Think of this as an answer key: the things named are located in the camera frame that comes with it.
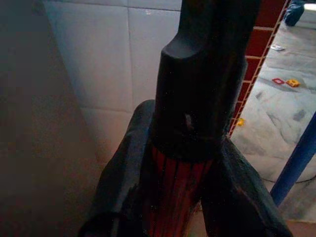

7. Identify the black floor cable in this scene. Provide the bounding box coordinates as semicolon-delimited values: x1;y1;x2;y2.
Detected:
261;172;316;184

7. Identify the black and red broom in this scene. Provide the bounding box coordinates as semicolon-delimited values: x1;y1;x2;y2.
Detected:
145;0;261;237

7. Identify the grey-white floor sheet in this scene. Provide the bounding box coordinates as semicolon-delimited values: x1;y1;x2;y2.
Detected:
229;9;316;216

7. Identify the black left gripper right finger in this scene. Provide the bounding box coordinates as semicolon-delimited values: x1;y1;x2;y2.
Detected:
200;140;295;237

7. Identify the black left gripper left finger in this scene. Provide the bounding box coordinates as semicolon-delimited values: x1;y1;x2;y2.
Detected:
78;100;156;237

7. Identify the dark blue cloth bundle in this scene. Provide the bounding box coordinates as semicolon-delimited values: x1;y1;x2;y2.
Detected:
283;0;306;27

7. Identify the blue metal pole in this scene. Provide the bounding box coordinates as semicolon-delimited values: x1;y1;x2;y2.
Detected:
270;111;316;208

